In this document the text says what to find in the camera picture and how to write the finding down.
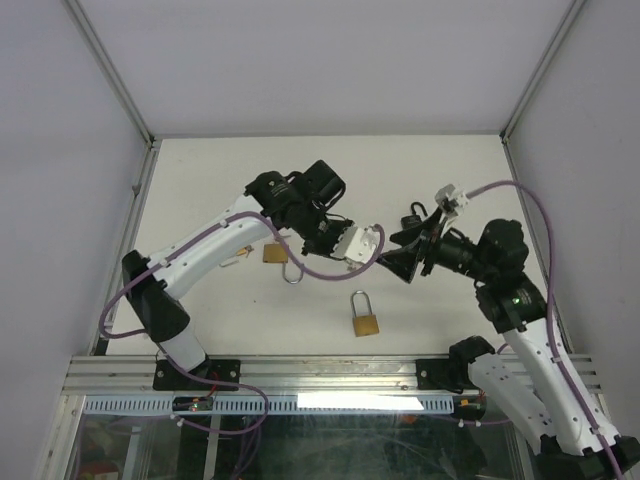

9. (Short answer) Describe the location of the small brass padlock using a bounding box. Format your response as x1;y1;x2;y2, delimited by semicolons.
220;245;253;268

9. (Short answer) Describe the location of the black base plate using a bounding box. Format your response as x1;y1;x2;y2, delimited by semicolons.
415;357;476;395
152;358;241;392

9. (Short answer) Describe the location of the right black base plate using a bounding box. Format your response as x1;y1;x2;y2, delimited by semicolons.
415;357;476;395

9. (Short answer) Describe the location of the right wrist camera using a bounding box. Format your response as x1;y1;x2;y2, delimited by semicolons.
434;184;469;228

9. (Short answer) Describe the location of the black padlock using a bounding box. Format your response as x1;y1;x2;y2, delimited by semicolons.
400;201;428;230

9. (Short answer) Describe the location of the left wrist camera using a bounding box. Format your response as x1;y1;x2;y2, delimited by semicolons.
334;225;380;270

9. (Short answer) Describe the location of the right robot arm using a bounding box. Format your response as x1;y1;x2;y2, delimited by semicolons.
377;212;639;479

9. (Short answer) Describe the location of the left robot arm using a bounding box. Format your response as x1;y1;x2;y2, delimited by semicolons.
122;160;353;389

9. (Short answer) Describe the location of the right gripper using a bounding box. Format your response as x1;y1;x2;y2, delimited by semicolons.
373;205;492;283

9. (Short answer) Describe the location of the aluminium mounting rail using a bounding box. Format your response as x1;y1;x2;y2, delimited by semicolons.
60;352;600;397

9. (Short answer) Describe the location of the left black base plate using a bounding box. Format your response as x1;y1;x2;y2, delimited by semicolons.
152;358;241;392

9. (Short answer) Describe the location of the tall brass padlock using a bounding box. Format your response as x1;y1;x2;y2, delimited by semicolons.
350;290;380;338

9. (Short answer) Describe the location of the white slotted cable duct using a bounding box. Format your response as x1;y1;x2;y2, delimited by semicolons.
84;393;454;417

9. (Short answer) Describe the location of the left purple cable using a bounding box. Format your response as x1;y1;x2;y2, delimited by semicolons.
99;211;386;480

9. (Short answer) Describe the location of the medium brass padlock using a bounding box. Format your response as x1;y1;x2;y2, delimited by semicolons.
262;243;304;285

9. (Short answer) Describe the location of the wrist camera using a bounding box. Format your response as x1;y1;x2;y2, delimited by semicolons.
334;225;380;270
434;184;469;228

